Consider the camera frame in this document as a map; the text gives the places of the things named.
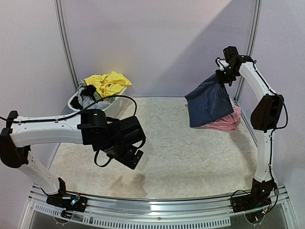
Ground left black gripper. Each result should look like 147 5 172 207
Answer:
101 139 144 169

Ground blue garment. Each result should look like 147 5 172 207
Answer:
185 74 234 127

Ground pink patterned shorts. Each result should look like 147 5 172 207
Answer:
200 105 242 131

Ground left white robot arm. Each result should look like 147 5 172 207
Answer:
0 104 146 207

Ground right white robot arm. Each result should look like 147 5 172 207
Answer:
215 46 285 208

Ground white plastic laundry basket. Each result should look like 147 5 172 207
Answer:
67 83 125 117

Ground grey garment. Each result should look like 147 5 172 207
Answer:
78 92 115 110

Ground yellow garment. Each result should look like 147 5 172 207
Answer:
84 71 132 97

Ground black garment in basket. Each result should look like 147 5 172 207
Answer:
69 85 101 110

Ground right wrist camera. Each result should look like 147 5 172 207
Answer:
215 57 228 71

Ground right aluminium frame post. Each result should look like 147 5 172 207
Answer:
234 0 262 103

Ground aluminium frame post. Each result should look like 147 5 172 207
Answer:
54 0 78 90
234 0 262 103

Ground aluminium front rail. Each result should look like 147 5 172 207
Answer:
20 185 299 229

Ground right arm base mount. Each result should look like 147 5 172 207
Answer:
230 178 278 213

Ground left aluminium frame post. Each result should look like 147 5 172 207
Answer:
54 0 78 90

